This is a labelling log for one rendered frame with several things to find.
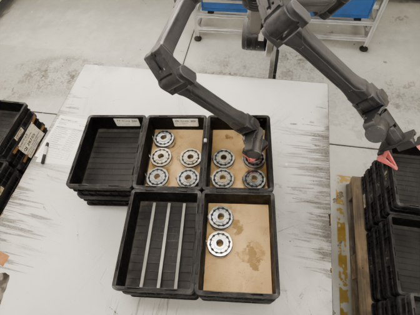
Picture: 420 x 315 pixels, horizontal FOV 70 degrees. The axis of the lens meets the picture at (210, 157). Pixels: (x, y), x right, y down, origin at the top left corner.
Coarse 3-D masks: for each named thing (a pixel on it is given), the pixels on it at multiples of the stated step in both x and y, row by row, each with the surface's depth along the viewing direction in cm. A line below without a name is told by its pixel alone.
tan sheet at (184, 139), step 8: (176, 136) 153; (184, 136) 153; (192, 136) 152; (200, 136) 152; (152, 144) 152; (176, 144) 151; (184, 144) 150; (192, 144) 150; (200, 144) 150; (176, 152) 148; (200, 152) 147; (176, 160) 146; (152, 168) 144; (168, 168) 144; (176, 168) 143; (176, 176) 141; (168, 184) 139; (176, 184) 139
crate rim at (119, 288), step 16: (160, 192) 127; (176, 192) 126; (192, 192) 125; (128, 208) 124; (192, 256) 112; (192, 272) 110; (112, 288) 108; (128, 288) 109; (144, 288) 107; (160, 288) 107; (192, 288) 106
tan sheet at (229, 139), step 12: (216, 132) 153; (228, 132) 152; (264, 132) 151; (216, 144) 149; (228, 144) 148; (240, 144) 148; (240, 156) 144; (216, 168) 142; (240, 168) 141; (264, 168) 140; (240, 180) 138; (252, 180) 138
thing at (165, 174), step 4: (156, 168) 140; (160, 168) 140; (148, 172) 140; (152, 172) 139; (164, 172) 139; (148, 176) 139; (164, 176) 138; (148, 180) 138; (152, 180) 137; (164, 180) 137; (152, 184) 137; (156, 184) 136; (160, 184) 136
